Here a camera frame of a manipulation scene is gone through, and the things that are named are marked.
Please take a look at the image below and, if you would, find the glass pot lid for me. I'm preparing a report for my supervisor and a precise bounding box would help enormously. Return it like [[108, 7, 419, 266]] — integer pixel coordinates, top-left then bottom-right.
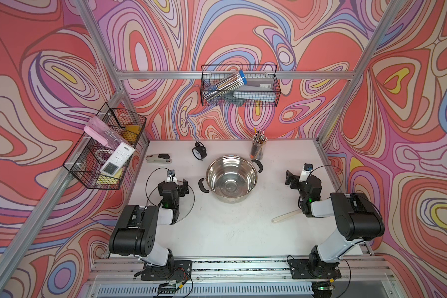
[[148, 181, 195, 225]]

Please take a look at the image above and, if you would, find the beige plastic ladle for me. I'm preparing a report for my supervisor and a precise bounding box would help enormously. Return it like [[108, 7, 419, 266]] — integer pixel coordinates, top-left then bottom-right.
[[271, 209, 302, 224]]

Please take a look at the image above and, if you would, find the stainless steel pot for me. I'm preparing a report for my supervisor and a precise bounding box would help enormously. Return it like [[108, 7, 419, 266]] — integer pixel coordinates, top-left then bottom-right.
[[198, 155, 264, 204]]

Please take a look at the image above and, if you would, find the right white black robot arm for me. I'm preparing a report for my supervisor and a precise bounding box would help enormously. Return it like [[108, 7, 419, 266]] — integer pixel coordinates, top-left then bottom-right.
[[285, 171, 385, 279]]

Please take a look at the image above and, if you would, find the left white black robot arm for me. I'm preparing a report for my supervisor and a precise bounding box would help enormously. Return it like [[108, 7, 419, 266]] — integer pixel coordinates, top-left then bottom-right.
[[108, 180, 190, 281]]

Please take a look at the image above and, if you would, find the black silver stapler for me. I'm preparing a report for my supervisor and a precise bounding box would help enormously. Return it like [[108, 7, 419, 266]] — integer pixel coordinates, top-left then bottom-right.
[[145, 153, 172, 164]]

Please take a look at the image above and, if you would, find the clear pencil cup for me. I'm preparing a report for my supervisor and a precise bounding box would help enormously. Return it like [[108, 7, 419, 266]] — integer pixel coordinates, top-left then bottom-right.
[[250, 128, 268, 160]]

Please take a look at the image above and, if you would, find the white calculator device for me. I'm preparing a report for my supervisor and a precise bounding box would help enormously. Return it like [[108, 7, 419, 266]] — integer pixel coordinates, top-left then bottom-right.
[[101, 142, 135, 176]]

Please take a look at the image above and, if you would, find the yellow sponge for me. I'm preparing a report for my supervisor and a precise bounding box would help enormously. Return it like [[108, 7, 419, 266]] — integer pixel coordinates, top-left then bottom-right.
[[122, 125, 141, 144]]

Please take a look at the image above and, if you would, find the green circuit board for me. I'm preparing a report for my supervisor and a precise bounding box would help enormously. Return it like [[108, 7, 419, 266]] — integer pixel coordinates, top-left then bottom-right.
[[157, 283, 185, 295]]

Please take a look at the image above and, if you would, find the grey white box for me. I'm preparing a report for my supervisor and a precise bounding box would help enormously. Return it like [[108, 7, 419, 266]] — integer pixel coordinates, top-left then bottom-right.
[[233, 78, 276, 102]]

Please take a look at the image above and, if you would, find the clear tube of pencils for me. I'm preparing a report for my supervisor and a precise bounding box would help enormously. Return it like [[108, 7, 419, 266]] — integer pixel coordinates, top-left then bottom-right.
[[202, 70, 247, 103]]

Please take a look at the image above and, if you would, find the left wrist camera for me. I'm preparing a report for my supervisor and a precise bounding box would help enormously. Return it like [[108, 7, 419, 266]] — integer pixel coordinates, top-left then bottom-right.
[[166, 170, 178, 184]]

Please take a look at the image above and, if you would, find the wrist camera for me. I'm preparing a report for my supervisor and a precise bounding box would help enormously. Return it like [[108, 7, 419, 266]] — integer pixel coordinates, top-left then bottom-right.
[[166, 170, 178, 184], [299, 163, 314, 182]]

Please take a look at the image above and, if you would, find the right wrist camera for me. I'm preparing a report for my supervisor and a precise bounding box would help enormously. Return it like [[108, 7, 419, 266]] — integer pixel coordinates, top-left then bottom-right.
[[299, 163, 314, 182]]

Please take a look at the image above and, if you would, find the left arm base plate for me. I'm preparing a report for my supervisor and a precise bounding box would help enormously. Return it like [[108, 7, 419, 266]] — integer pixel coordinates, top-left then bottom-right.
[[140, 260, 192, 282]]

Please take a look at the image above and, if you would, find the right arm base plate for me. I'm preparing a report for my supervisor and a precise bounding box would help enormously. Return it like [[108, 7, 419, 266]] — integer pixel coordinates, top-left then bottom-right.
[[287, 258, 341, 279]]

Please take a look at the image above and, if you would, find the left black wire basket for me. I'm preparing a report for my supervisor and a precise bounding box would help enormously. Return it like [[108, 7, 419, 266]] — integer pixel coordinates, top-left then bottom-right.
[[63, 103, 147, 190]]

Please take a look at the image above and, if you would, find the black wire basket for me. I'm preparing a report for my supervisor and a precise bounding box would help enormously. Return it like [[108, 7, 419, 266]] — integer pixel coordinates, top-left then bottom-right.
[[200, 63, 281, 107], [63, 103, 147, 190]]

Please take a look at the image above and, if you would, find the back black wire basket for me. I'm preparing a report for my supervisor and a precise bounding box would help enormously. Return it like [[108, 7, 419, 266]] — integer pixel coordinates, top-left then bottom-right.
[[200, 63, 281, 107]]

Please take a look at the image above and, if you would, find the aluminium front rail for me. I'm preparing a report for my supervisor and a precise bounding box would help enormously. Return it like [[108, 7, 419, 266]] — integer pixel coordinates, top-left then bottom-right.
[[79, 255, 405, 298]]

